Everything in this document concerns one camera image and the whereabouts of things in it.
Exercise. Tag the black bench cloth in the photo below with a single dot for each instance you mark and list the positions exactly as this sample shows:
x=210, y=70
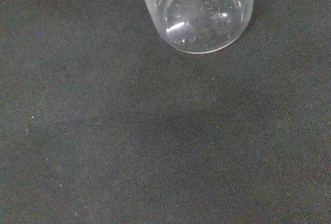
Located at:
x=144, y=136

